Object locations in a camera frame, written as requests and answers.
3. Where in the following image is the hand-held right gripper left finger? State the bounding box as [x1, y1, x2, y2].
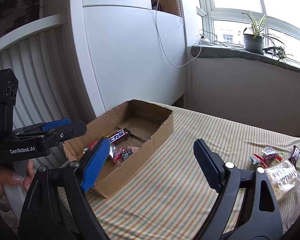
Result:
[17, 137, 111, 240]

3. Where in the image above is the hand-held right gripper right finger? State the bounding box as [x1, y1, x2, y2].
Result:
[193, 138, 283, 240]

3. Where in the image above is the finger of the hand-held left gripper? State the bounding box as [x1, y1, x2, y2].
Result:
[14, 119, 72, 137]
[17, 121, 87, 143]

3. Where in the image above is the red snack packet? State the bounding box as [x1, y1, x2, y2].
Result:
[86, 140, 100, 152]

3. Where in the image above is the dark biscuit packet red edge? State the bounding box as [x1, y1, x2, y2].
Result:
[114, 147, 133, 164]

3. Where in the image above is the blue label chocolate bar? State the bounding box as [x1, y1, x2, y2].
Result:
[107, 129, 130, 144]

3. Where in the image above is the braised egg packet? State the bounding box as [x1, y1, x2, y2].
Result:
[249, 154, 265, 167]

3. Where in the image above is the cardboard box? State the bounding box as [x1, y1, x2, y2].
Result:
[62, 99, 174, 198]

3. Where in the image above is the brown cake packet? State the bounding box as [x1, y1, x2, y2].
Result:
[261, 146, 282, 168]

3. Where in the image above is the brown wrapper chocolate bar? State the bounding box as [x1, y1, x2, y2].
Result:
[289, 145, 300, 167]

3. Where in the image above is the person's left forearm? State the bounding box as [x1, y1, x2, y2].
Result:
[0, 185, 28, 233]

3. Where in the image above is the person's left hand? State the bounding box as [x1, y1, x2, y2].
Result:
[0, 160, 35, 198]

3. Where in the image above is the white slatted panel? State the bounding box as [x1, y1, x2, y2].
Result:
[0, 14, 95, 205]

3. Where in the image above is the white cabinet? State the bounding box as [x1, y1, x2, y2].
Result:
[40, 0, 188, 117]

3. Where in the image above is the dark cloth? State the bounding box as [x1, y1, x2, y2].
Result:
[0, 0, 47, 45]

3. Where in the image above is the grey windowsill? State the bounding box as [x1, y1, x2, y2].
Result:
[190, 44, 300, 74]

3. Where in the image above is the small spider plant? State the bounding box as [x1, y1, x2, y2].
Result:
[270, 45, 294, 69]

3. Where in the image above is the potted spider plant grey pot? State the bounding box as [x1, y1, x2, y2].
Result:
[241, 10, 288, 54]

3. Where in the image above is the white cable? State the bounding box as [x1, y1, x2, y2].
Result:
[154, 0, 203, 68]

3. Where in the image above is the white window frame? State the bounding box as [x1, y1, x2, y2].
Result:
[195, 0, 300, 67]

